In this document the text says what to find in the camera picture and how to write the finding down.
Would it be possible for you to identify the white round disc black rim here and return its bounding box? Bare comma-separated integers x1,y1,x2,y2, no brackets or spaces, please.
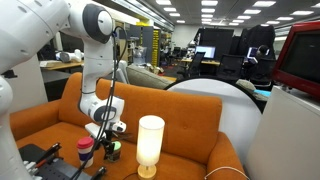
164,78,263,166

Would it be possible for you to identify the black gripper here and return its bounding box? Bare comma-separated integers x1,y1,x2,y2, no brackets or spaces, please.
99,129,118,163

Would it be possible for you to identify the black mesh office chair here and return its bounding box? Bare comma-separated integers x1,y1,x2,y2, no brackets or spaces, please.
184,51,206,79

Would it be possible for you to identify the black curtain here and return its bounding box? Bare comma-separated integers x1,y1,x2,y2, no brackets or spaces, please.
199,27,234,61

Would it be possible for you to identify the orange fabric couch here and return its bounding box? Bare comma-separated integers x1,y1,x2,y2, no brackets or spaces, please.
9,72,248,180

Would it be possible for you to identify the black perforated robot table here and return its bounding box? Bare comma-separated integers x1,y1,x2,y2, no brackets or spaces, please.
18,143,93,180

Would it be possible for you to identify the white flat panel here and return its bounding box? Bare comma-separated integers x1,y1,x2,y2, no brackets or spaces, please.
244,85,320,180

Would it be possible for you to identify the grey fabric couch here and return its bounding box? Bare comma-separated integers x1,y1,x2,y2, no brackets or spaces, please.
125,64,174,90

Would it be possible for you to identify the bright computer monitor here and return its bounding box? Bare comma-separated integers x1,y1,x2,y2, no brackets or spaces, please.
194,45,217,60

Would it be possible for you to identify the blue cup with red lid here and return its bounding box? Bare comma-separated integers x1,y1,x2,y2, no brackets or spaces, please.
76,135,96,169

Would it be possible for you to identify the red framed monitor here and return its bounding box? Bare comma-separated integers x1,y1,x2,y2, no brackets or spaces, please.
271,20,320,99

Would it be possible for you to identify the white lamp with wooden base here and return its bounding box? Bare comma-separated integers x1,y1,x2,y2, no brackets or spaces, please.
135,114,166,180

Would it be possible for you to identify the white cable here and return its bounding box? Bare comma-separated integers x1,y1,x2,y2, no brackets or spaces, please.
203,165,249,180

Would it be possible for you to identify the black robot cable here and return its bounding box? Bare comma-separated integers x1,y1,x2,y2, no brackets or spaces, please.
71,26,129,180

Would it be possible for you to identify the wooden desk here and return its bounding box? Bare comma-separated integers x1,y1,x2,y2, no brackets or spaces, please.
39,59,84,72

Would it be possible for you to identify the jar with green lid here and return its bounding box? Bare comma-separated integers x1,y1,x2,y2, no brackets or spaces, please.
111,140,123,163

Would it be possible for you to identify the person in dark clothes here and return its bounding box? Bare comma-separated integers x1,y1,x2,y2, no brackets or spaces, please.
248,44,277,86

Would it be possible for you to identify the black wide office chair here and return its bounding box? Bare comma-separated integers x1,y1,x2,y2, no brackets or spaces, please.
216,54,245,80

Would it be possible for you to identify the aluminium rail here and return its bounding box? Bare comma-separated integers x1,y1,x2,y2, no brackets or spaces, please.
23,160,43,180

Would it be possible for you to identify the white machine on desk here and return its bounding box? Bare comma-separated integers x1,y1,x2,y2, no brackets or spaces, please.
55,49,84,64

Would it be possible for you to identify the yellow and black shelf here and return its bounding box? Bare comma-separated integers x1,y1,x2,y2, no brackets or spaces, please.
151,29,162,68

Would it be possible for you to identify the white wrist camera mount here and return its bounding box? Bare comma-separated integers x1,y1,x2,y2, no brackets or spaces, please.
84,122,108,139

